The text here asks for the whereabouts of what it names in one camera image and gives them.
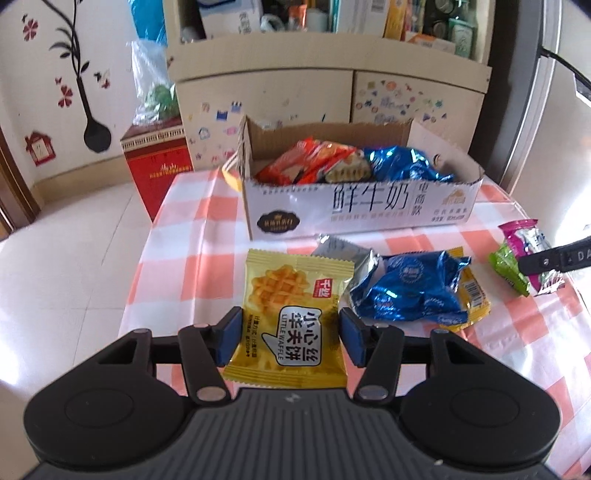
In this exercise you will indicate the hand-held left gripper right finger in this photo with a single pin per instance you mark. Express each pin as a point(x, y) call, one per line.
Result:
point(353, 337)

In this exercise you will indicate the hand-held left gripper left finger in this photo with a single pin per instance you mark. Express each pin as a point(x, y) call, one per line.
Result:
point(231, 337)

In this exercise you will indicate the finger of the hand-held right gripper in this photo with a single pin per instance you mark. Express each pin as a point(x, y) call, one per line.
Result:
point(535, 263)

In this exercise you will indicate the pink snack packet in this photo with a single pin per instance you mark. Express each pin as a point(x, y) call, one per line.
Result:
point(521, 235)

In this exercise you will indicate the yellow waffle snack packet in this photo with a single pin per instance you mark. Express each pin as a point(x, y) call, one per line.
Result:
point(286, 295)

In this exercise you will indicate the white cardboard box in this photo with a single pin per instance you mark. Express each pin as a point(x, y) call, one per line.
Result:
point(323, 207)

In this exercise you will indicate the green snack packet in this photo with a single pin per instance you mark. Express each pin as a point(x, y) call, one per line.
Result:
point(505, 267)

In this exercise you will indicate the blue foil snack packet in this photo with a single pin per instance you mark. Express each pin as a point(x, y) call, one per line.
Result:
point(406, 164)
point(411, 286)

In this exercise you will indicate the grey snack packet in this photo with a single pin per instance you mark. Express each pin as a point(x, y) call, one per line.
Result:
point(337, 249)

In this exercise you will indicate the silver refrigerator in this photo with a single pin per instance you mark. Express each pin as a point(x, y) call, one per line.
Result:
point(531, 115)

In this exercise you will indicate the red gift box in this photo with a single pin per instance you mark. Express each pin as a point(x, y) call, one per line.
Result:
point(157, 175)

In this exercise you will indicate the orange snack packet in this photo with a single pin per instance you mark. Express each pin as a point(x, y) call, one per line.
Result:
point(281, 166)
point(323, 159)

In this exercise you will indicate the orange white carton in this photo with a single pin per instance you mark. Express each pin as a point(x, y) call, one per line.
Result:
point(429, 42)

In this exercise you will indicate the cream wooden cabinet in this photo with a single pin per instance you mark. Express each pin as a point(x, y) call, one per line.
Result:
point(300, 92)

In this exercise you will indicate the clear bag of greens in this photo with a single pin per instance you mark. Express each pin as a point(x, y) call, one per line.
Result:
point(152, 92)

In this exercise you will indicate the wooden door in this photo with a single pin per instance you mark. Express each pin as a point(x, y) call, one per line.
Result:
point(14, 194)

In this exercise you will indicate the yellow carton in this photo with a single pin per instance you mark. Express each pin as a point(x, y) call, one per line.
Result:
point(396, 18)

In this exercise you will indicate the white open carton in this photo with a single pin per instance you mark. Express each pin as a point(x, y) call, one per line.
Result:
point(360, 18)

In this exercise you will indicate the crumpled clear plastic wrap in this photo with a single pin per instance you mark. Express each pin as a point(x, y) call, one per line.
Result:
point(272, 23)

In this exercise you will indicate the small white bottle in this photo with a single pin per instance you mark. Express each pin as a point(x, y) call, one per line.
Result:
point(317, 22)

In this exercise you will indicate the white blue carton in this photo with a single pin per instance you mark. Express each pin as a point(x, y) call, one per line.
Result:
point(231, 18)

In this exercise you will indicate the blue plastic bag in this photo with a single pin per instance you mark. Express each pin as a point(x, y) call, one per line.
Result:
point(147, 23)

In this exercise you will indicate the black vine wall sticker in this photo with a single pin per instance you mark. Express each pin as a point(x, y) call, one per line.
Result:
point(97, 134)

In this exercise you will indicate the red house wall sticker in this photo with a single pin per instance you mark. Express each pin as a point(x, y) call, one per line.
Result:
point(39, 148)

